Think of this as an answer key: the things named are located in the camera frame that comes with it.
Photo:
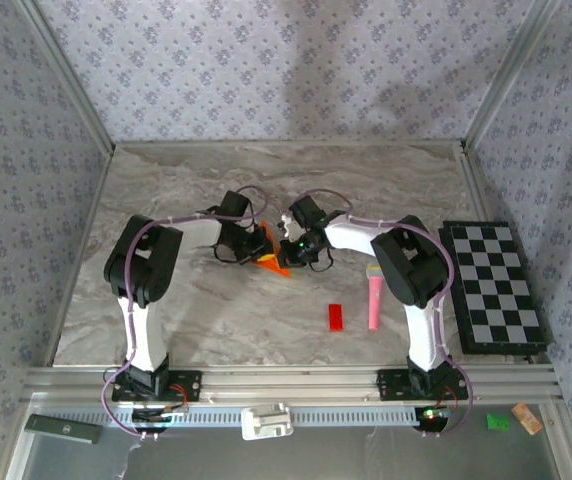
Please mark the aluminium mounting rail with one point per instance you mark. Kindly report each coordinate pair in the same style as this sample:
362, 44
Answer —
286, 385

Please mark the red rectangular block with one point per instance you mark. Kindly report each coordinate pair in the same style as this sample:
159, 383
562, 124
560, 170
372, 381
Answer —
336, 317

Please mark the pink toy microphone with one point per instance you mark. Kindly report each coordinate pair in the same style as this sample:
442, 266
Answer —
376, 300

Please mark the green paper scrap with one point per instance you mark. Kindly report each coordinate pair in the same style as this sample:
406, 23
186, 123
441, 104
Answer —
497, 422

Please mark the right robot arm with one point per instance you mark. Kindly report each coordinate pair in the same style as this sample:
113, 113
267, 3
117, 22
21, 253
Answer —
411, 265

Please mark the aluminium table side rail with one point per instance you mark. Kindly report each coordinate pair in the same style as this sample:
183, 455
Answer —
472, 185

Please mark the brown cardboard piece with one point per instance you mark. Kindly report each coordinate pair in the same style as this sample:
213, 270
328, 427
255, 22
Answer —
527, 419

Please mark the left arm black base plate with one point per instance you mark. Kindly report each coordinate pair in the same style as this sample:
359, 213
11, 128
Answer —
186, 385

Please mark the black and white chessboard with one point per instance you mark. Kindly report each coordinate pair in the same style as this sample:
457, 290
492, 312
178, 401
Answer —
496, 290

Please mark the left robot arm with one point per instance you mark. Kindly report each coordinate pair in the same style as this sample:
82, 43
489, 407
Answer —
141, 260

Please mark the aluminium frame post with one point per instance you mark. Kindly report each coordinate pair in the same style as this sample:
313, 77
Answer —
68, 75
508, 75

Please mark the white plastic holder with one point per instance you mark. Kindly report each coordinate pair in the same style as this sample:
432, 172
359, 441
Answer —
266, 422

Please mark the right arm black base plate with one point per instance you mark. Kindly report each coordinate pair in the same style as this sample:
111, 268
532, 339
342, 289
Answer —
393, 385

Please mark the flat black rectangular device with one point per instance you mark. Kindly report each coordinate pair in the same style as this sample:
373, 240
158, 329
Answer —
63, 429

